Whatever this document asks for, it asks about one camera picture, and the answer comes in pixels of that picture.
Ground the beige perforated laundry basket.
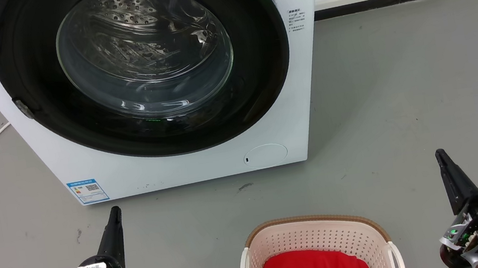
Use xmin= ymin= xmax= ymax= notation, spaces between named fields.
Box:
xmin=232 ymin=203 xmax=406 ymax=268

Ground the blue energy label sticker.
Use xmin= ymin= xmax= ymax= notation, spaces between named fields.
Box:
xmin=66 ymin=176 xmax=110 ymax=207

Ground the white front-load washing machine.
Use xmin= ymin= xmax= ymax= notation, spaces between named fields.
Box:
xmin=0 ymin=0 xmax=346 ymax=218

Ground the round black washing machine door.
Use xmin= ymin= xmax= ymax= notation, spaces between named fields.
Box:
xmin=0 ymin=0 xmax=302 ymax=180

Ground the round white filter cover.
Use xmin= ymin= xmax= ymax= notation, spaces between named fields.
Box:
xmin=241 ymin=142 xmax=290 ymax=171

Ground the white text instruction sticker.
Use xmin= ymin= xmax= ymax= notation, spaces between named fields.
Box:
xmin=286 ymin=7 xmax=307 ymax=34

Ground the grey door latch handle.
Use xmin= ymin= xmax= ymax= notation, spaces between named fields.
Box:
xmin=13 ymin=96 xmax=36 ymax=122

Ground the black wall baseboard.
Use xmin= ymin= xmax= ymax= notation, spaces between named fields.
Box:
xmin=312 ymin=0 xmax=455 ymax=21

